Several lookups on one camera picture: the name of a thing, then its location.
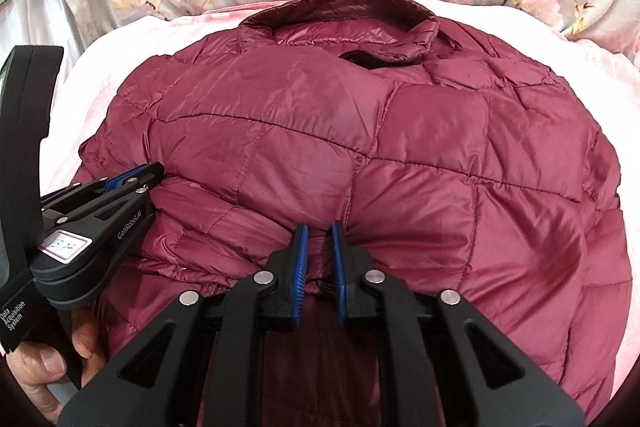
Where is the person's left hand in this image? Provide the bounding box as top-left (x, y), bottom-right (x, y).
top-left (5, 307), bottom-right (108, 414)

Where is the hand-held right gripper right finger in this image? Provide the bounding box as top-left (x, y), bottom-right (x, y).
top-left (327, 221), bottom-right (586, 427)

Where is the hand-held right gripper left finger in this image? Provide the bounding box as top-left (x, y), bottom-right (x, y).
top-left (60, 223), bottom-right (311, 427)

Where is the pink printed blanket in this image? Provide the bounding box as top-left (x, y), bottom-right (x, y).
top-left (45, 0), bottom-right (640, 413)

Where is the maroon quilted puffer jacket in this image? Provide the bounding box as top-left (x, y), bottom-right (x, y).
top-left (70, 0), bottom-right (633, 427)

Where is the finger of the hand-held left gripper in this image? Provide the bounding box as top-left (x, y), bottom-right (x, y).
top-left (30, 174), bottom-right (167, 273)
top-left (41, 163), bottom-right (164, 214)

